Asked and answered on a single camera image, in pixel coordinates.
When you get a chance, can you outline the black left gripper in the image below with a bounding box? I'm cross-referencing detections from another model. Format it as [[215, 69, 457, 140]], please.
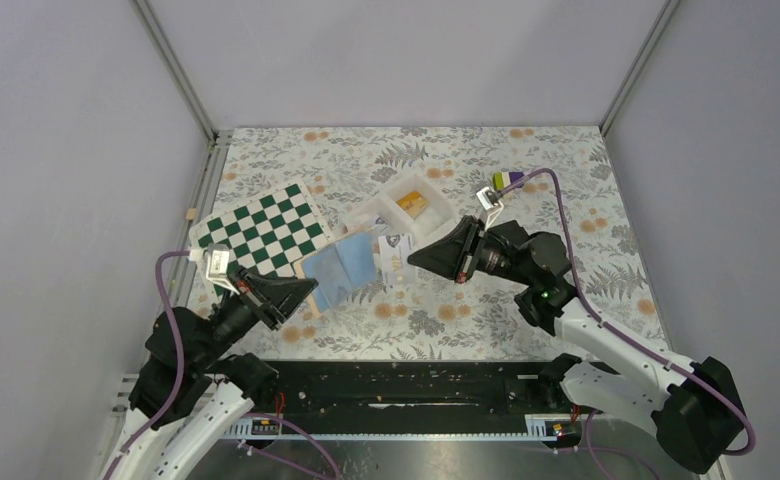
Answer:
[[195, 264, 320, 367]]

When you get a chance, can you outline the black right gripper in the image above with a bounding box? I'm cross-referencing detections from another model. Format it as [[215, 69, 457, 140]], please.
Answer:
[[408, 215, 537, 286]]

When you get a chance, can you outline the beige leather card holder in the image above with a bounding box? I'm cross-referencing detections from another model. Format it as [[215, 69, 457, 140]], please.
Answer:
[[293, 230, 378, 317]]

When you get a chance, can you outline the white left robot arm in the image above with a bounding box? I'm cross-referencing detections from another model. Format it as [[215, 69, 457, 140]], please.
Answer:
[[100, 267, 318, 479]]

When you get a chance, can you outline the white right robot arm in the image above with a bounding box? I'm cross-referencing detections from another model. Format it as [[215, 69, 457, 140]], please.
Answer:
[[408, 216, 749, 474]]

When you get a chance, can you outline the orange gold card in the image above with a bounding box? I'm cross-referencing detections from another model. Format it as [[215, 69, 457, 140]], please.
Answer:
[[396, 191, 430, 219]]

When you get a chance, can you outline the white two-compartment plastic bin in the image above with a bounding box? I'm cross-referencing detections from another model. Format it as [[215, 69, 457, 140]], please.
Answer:
[[343, 173, 460, 247]]

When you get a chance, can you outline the green and white chessboard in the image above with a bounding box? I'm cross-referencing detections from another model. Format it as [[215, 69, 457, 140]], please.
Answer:
[[189, 180, 334, 277]]

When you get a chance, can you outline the green white purple toy block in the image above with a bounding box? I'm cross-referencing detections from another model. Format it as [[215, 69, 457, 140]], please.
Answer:
[[492, 171, 525, 192]]

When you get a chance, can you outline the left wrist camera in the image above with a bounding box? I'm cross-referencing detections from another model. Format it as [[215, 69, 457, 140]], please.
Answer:
[[189, 243, 238, 293]]

